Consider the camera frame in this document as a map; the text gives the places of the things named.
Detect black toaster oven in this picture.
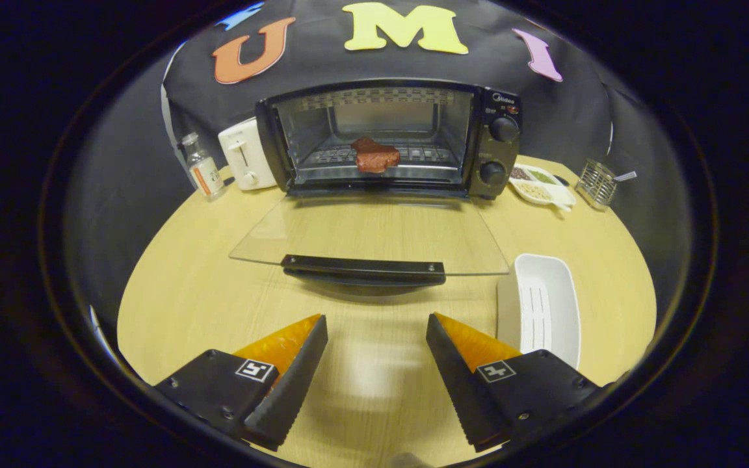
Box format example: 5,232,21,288
228,78,523,288

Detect wire mesh utensil holder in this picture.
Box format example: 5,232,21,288
574,159,617,211

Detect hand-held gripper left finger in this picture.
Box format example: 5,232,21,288
153,314,329,452

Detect white bread toaster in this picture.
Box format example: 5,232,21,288
218,117,278,191

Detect red raw meat piece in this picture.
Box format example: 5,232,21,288
351,137,401,174

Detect small glass bottle orange label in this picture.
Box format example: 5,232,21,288
181,132,226,202

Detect white slotted plastic tray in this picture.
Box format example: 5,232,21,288
496,253,582,370

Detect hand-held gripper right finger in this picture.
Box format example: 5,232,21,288
426,312,601,453

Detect white divided dish of beans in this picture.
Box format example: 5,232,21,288
508,162,577,212

